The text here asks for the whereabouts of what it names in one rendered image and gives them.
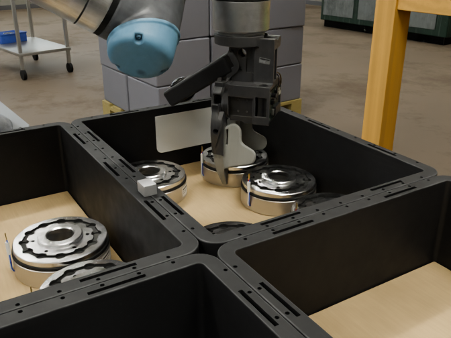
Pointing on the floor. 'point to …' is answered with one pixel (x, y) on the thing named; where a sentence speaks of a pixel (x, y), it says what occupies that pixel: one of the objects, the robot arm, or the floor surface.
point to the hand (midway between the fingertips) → (225, 169)
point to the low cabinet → (355, 18)
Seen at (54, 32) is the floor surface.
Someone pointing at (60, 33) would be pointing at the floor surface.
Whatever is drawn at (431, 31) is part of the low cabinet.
